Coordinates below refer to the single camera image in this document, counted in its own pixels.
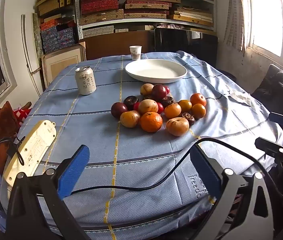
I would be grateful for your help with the pale yellow spotted fruit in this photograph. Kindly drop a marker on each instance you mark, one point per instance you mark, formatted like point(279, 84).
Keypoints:
point(146, 88)

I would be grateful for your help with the pink fabric bundle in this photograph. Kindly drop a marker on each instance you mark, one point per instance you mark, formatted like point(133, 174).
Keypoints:
point(169, 26)

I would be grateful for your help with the black flat screen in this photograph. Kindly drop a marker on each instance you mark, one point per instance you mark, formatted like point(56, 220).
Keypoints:
point(181, 45)

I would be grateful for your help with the patterned curtain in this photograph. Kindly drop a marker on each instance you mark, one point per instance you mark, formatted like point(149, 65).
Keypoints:
point(235, 17)

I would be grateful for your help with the large orange mandarin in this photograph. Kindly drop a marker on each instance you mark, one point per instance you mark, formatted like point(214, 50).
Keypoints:
point(151, 122)

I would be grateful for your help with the large tan dimpled fruit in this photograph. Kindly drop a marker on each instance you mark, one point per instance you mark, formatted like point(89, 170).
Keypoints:
point(177, 126)

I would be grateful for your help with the bright window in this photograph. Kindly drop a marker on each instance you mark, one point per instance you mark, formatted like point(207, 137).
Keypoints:
point(271, 17)

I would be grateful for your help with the brown plush toy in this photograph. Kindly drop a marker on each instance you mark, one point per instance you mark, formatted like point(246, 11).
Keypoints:
point(1, 125)

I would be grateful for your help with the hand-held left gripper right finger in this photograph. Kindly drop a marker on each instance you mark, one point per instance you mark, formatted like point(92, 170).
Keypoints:
point(204, 172)

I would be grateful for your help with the orange marked fruit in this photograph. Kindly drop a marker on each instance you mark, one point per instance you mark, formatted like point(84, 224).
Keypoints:
point(173, 110)

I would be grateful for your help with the white oval plate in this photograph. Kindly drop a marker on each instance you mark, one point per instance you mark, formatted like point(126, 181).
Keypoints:
point(154, 71)

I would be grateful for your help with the brown wooden board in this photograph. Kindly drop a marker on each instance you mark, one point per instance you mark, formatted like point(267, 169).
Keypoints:
point(111, 45)

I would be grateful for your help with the green marbled panel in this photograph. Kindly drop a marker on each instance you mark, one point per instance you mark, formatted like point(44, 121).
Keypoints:
point(37, 35)

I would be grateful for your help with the dark water chestnut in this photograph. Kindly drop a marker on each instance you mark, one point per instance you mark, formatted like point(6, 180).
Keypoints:
point(131, 101)
point(188, 118)
point(167, 101)
point(148, 96)

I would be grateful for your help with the deep orange tangerine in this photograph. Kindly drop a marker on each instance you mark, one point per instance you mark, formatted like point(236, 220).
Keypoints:
point(198, 99)

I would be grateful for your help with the red white checked cloth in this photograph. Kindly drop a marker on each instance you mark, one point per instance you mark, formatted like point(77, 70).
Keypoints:
point(21, 115)

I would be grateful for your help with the yellow orange kumquat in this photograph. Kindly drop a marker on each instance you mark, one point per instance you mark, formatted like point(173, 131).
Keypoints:
point(184, 105)
point(198, 111)

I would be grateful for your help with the red cherry tomato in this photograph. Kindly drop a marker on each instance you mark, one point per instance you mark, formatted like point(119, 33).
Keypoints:
point(160, 108)
point(167, 89)
point(136, 106)

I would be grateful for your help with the dark purple plum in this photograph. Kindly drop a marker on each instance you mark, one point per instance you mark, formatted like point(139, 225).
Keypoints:
point(159, 91)
point(119, 110)

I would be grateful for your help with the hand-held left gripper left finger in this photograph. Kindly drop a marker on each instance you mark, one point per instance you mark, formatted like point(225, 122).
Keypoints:
point(73, 173)

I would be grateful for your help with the tan round fruit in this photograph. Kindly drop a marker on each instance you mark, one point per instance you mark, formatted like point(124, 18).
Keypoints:
point(148, 106)
point(130, 118)

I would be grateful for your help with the white paper cup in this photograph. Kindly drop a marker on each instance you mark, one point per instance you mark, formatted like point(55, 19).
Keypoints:
point(135, 53)

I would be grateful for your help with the beige framed panel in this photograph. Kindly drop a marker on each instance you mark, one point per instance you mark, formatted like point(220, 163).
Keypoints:
point(61, 65)

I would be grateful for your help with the white drink can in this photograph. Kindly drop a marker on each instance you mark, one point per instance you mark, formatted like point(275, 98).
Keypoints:
point(86, 81)

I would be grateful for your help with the white leaning slat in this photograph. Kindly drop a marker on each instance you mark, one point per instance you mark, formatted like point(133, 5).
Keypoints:
point(27, 55)

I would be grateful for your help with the cream power strip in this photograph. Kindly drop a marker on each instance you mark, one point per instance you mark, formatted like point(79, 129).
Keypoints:
point(31, 150)

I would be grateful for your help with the white metal shelf rack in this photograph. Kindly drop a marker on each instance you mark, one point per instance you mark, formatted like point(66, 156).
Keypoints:
point(146, 20)

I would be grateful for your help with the stack of blue patterned boxes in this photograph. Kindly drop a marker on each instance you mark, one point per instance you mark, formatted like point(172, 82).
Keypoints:
point(56, 37)

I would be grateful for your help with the crumpled white paper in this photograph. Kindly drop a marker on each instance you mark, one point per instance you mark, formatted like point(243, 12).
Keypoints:
point(240, 97)

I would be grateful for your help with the pile of flat woven boxes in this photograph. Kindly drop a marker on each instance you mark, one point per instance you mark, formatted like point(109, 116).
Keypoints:
point(101, 5)

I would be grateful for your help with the stack of tan wooden boxes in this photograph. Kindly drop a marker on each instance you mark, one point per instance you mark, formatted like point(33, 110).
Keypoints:
point(51, 0)

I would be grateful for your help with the black chair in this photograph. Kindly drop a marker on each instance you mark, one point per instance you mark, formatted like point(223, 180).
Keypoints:
point(279, 87)

